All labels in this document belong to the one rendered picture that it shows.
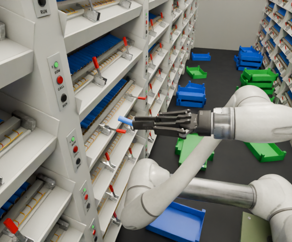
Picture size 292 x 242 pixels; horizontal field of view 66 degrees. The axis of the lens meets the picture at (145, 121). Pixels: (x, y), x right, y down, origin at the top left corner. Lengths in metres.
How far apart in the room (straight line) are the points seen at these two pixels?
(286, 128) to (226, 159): 1.31
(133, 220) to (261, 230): 0.65
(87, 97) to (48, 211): 0.32
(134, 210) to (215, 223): 0.73
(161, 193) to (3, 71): 0.60
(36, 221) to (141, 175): 0.48
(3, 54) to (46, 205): 0.38
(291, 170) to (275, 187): 0.91
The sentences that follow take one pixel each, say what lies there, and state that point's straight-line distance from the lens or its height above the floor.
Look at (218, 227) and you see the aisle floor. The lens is 1.51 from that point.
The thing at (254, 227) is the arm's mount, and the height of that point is 0.23.
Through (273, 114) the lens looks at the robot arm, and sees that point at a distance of 0.64.
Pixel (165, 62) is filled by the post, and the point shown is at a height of 0.64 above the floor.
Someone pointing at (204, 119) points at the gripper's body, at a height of 0.91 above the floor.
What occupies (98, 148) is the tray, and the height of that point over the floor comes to 0.74.
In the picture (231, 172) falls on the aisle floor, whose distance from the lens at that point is 1.83.
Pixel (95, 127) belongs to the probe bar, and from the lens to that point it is 0.82.
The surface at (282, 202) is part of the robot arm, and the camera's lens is 1.13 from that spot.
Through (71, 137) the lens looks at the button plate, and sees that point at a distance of 0.59.
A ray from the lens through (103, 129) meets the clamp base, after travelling 0.84.
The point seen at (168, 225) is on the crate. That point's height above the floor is 0.00.
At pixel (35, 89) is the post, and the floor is 1.04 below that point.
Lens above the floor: 1.24
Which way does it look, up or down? 33 degrees down
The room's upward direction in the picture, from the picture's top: straight up
